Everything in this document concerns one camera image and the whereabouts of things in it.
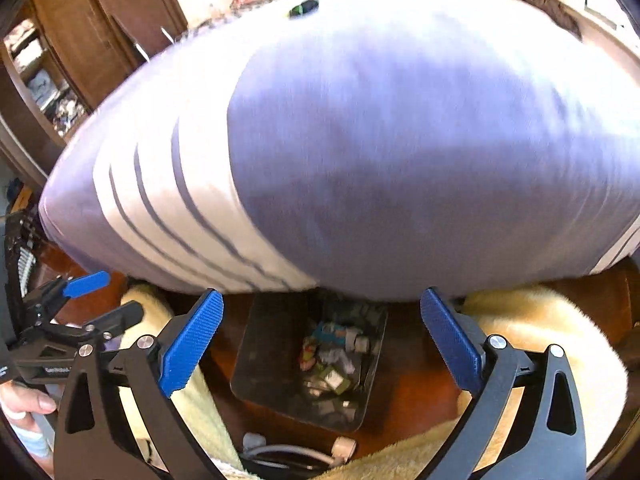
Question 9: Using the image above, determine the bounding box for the brown wooden wardrobe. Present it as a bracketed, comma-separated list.
[0, 0, 188, 186]

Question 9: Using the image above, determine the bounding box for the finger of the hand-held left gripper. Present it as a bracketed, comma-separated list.
[82, 301, 146, 341]
[30, 271, 111, 311]

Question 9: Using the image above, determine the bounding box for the person's left hand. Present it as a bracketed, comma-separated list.
[0, 382, 58, 421]

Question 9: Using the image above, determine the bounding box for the blue white striped blanket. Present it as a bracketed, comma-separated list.
[39, 0, 640, 301]

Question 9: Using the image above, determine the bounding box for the teal wrapper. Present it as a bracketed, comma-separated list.
[312, 322, 351, 346]

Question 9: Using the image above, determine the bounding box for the yellow fuzzy blanket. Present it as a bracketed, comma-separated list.
[117, 282, 628, 480]

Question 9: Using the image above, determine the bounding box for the black white patterned bed sheet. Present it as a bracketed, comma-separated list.
[175, 7, 241, 41]

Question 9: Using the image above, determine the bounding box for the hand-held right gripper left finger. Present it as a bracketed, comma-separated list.
[52, 289, 224, 480]

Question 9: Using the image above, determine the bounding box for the small white box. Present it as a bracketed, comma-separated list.
[320, 367, 348, 391]

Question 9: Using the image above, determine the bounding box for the stack of folded clothes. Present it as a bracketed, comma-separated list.
[10, 20, 93, 136]

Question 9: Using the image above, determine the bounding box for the white charger cable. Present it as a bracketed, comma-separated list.
[242, 432, 358, 466]

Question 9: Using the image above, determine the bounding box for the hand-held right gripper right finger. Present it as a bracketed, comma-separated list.
[420, 286, 588, 480]

